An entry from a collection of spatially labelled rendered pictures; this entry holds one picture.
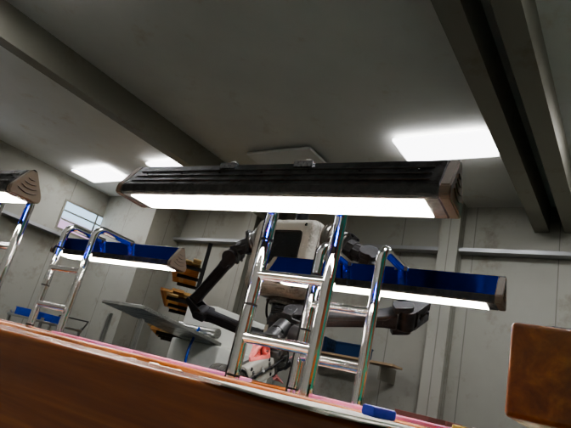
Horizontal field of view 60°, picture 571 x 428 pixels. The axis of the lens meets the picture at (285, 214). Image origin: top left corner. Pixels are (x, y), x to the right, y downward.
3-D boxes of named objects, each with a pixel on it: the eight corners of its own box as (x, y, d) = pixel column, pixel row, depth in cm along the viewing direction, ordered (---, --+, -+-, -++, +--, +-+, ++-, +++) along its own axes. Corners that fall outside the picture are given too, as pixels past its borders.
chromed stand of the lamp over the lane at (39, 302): (59, 361, 171) (103, 239, 185) (98, 372, 161) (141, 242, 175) (9, 351, 156) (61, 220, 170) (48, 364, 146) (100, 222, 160)
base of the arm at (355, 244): (344, 262, 213) (357, 238, 214) (358, 270, 207) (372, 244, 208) (335, 256, 206) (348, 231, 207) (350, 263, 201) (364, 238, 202)
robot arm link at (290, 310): (289, 324, 170) (290, 303, 166) (319, 335, 165) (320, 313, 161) (271, 344, 160) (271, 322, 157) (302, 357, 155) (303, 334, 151)
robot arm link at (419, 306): (436, 329, 169) (440, 304, 165) (402, 337, 165) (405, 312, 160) (370, 265, 207) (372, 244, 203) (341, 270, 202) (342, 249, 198)
